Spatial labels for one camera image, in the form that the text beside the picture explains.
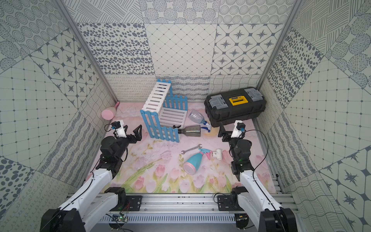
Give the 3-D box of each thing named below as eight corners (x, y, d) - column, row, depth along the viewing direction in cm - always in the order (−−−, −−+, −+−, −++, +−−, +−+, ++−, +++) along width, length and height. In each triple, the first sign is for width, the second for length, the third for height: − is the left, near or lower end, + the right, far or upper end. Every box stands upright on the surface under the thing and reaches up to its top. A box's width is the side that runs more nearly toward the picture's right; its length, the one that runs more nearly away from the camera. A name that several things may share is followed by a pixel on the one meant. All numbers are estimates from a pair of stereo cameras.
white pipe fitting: (213, 159, 91) (213, 157, 88) (212, 151, 94) (212, 149, 92) (221, 159, 91) (222, 157, 88) (220, 151, 94) (221, 149, 92)
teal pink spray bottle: (190, 178, 84) (190, 173, 77) (182, 168, 87) (181, 163, 81) (212, 157, 92) (214, 151, 86) (204, 149, 95) (205, 143, 89)
